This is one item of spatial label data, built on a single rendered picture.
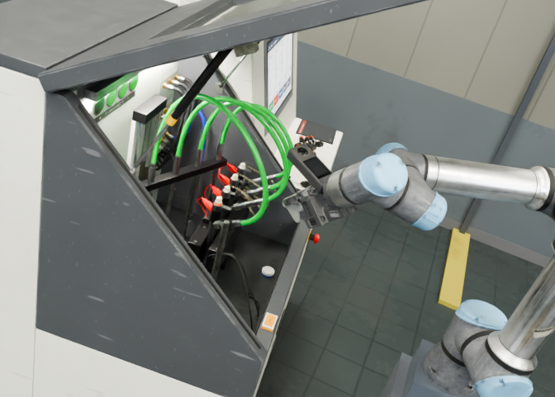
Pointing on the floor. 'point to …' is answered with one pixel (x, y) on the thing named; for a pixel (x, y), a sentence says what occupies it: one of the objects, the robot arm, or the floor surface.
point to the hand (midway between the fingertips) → (286, 200)
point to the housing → (62, 21)
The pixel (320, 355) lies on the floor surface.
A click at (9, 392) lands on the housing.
